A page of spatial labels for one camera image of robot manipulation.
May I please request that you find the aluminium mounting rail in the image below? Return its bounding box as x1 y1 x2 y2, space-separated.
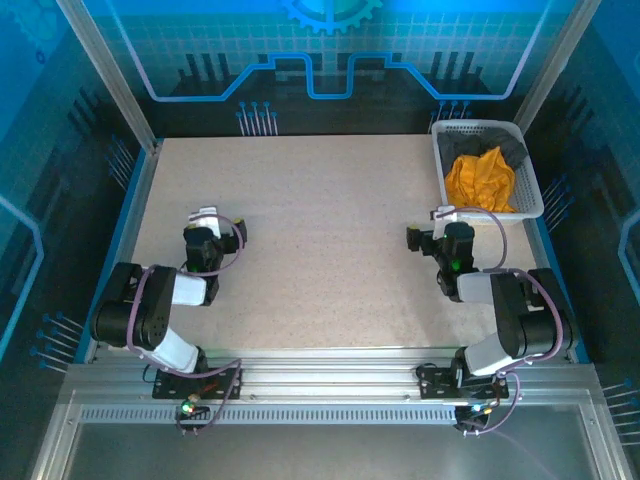
64 344 601 401

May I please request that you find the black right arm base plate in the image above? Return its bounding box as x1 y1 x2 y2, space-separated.
416 363 510 401

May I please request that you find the white perforated plastic basket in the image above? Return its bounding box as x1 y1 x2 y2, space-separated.
430 118 546 226

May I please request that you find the grey metal panel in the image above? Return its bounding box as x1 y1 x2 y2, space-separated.
29 389 631 480

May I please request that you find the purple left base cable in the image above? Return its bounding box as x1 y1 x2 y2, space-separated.
174 359 245 437

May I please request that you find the slotted grey cable duct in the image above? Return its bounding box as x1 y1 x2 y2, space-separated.
78 405 464 426

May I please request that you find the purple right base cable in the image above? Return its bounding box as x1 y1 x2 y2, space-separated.
459 372 556 476

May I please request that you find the yellow t-shirt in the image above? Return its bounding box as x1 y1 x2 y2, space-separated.
443 145 519 215

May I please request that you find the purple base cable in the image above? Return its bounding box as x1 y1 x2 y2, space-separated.
459 372 556 476
174 359 245 437

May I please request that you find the small LED circuit board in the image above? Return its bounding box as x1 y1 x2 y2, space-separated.
455 402 494 431
174 397 211 426

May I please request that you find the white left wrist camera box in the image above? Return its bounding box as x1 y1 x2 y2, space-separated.
187 206 222 237

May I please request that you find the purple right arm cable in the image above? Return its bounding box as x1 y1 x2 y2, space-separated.
447 206 566 376

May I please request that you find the aluminium frame post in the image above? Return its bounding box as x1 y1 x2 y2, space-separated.
55 0 164 154
513 0 604 132

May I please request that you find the dark grey t-shirt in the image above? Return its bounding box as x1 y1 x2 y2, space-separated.
437 124 529 171

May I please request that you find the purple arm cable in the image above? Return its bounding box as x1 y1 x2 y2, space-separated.
124 213 246 359
447 206 566 376

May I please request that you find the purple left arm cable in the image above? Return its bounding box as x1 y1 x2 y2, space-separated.
124 213 246 359

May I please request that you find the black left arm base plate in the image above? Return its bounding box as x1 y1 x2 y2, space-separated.
152 363 245 401

